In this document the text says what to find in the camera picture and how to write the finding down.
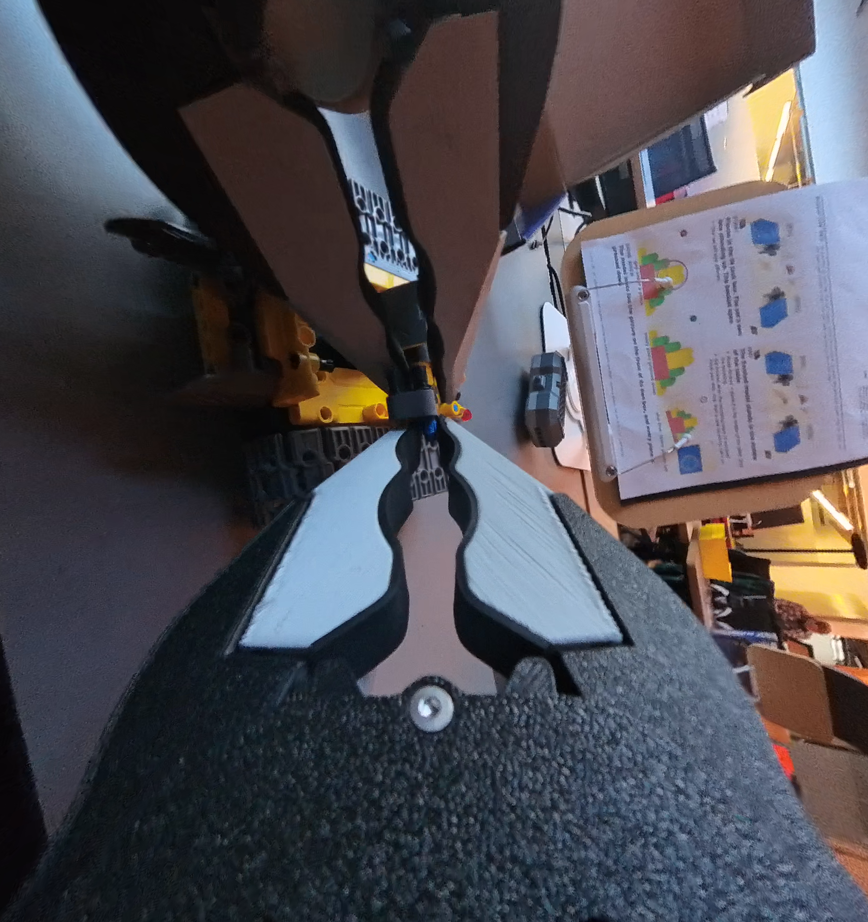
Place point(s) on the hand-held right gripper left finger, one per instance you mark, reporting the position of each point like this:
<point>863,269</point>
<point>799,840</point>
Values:
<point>326,569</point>

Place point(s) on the yellow toy tracked robot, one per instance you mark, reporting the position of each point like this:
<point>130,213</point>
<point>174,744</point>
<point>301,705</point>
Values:
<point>311,374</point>

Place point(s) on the dark computer monitor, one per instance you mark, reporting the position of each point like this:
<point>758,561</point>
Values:
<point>679,158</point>

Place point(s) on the person's left hand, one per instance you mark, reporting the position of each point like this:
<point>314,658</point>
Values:
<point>333,57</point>

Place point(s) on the brown flat panel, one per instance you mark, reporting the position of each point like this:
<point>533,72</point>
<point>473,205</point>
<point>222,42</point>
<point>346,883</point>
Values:
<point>787,691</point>

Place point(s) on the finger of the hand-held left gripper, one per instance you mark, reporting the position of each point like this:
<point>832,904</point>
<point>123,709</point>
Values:
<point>282,202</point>
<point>455,180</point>

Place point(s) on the grey desk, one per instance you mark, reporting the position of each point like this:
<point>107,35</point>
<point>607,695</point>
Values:
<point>81,360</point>

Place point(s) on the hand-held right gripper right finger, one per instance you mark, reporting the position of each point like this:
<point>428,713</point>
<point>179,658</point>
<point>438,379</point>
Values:
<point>534,569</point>

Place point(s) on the dark blue cardboard kit box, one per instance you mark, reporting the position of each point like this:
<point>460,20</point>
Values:
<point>657,72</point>

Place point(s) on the printed instruction sheet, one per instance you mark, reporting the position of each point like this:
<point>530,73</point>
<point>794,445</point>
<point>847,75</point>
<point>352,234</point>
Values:
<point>801,324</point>

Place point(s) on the grey brick battery block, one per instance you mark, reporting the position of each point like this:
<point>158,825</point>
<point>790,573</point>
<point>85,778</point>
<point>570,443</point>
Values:
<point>545,396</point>

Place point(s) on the black flat panel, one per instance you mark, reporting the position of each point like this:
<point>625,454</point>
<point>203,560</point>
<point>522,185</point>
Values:
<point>859,713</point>

